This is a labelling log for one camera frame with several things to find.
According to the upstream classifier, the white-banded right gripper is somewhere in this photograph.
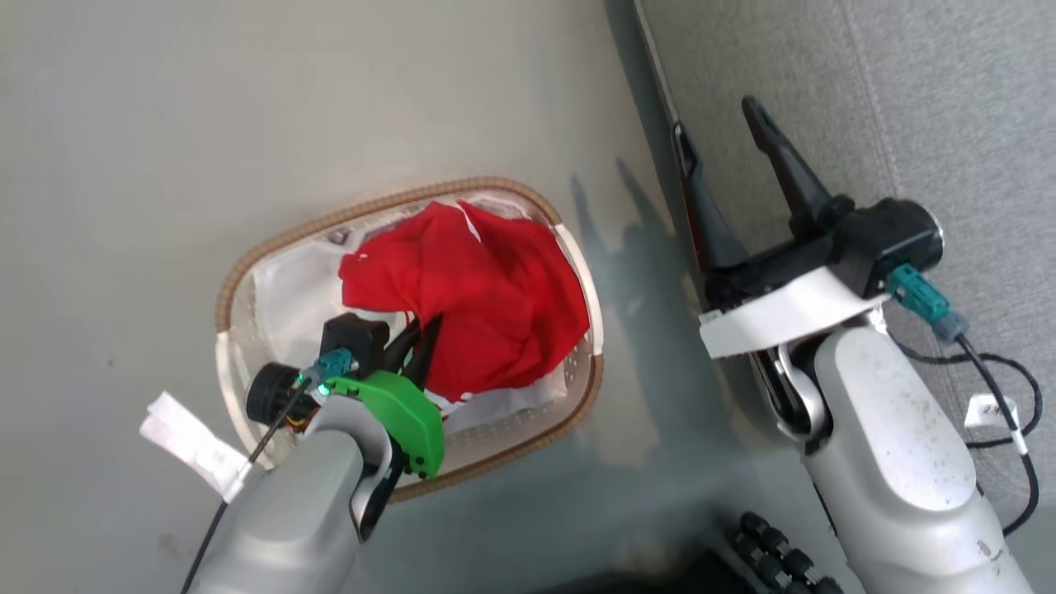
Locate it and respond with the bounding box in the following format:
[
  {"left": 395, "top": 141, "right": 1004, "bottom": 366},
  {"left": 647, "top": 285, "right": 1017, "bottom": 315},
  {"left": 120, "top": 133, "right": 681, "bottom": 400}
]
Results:
[{"left": 672, "top": 97, "right": 893, "bottom": 360}]

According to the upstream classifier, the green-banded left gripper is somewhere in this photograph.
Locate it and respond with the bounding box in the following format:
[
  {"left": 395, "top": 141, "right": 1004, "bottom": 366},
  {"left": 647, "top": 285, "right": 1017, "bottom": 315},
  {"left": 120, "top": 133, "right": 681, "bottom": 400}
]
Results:
[{"left": 326, "top": 315, "right": 446, "bottom": 481}]

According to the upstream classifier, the red and white garment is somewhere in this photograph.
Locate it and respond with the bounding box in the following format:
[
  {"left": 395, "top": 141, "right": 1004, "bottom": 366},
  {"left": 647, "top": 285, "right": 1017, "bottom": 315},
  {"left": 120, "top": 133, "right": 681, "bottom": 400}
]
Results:
[{"left": 338, "top": 200, "right": 592, "bottom": 405}]

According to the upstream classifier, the white plastic basket liner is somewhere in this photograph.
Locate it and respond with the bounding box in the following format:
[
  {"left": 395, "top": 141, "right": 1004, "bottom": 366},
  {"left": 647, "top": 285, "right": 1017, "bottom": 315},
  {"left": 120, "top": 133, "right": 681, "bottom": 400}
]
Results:
[{"left": 227, "top": 194, "right": 595, "bottom": 479}]

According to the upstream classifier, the white basket with brown rim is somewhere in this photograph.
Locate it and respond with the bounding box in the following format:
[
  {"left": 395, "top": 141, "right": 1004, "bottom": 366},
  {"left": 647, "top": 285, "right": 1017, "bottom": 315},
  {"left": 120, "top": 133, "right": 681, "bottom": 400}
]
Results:
[{"left": 214, "top": 176, "right": 606, "bottom": 504}]

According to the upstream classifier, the grey fabric sofa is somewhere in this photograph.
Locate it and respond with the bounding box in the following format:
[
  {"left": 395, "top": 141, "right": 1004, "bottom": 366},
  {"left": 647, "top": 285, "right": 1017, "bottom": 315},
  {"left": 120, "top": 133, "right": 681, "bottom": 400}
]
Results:
[{"left": 631, "top": 0, "right": 1056, "bottom": 537}]

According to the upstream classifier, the left teal cable connector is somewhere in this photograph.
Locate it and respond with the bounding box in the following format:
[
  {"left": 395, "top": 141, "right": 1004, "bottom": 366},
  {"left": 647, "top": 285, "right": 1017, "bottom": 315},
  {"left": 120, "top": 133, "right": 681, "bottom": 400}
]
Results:
[{"left": 299, "top": 348, "right": 357, "bottom": 397}]

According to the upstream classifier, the teal cable connector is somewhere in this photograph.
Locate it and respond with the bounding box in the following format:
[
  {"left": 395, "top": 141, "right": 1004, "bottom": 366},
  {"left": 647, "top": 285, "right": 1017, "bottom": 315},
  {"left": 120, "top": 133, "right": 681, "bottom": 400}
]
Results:
[
  {"left": 299, "top": 348, "right": 357, "bottom": 397},
  {"left": 887, "top": 264, "right": 970, "bottom": 343}
]

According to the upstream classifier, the right teal cable connector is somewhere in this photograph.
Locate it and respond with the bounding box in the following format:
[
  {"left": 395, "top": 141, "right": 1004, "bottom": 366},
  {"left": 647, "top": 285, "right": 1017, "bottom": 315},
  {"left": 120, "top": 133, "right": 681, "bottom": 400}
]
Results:
[{"left": 887, "top": 264, "right": 970, "bottom": 343}]

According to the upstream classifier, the white paper cable label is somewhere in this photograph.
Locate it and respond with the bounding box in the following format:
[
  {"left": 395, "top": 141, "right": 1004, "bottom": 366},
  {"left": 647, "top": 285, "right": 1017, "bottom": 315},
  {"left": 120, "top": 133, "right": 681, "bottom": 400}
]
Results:
[{"left": 139, "top": 391, "right": 253, "bottom": 503}]

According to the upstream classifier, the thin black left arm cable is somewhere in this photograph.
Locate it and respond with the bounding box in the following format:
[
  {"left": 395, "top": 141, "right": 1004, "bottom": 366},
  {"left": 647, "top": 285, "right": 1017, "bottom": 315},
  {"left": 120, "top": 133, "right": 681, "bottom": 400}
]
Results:
[{"left": 180, "top": 378, "right": 323, "bottom": 594}]

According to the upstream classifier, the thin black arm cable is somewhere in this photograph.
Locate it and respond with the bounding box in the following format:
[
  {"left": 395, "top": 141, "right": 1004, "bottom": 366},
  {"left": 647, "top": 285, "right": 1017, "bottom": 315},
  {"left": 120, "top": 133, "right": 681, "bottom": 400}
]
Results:
[
  {"left": 180, "top": 378, "right": 323, "bottom": 594},
  {"left": 898, "top": 334, "right": 1044, "bottom": 537}
]

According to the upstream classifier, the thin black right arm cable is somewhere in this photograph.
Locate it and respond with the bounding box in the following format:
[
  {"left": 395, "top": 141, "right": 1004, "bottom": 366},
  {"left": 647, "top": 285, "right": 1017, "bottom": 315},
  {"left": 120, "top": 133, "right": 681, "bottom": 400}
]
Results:
[{"left": 898, "top": 334, "right": 1044, "bottom": 537}]

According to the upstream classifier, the small white cable tag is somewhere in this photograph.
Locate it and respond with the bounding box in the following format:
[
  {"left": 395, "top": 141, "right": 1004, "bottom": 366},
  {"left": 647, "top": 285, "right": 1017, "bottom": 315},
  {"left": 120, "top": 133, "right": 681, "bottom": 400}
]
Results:
[{"left": 965, "top": 394, "right": 1021, "bottom": 430}]

